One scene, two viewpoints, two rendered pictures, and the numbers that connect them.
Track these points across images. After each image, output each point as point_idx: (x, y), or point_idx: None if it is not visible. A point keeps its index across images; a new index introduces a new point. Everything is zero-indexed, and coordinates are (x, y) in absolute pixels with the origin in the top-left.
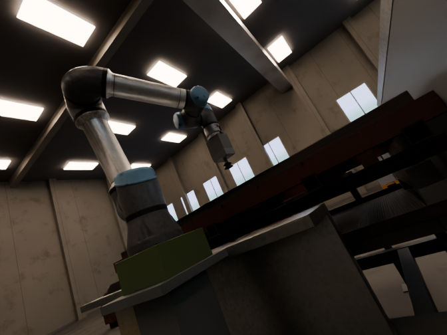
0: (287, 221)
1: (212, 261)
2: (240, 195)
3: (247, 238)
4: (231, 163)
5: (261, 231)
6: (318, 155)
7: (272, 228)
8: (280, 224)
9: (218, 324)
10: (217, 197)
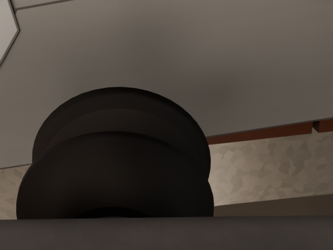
0: (331, 175)
1: None
2: (212, 143)
3: (237, 185)
4: (194, 179)
5: (265, 167)
6: None
7: (302, 186)
8: (313, 170)
9: None
10: (15, 149)
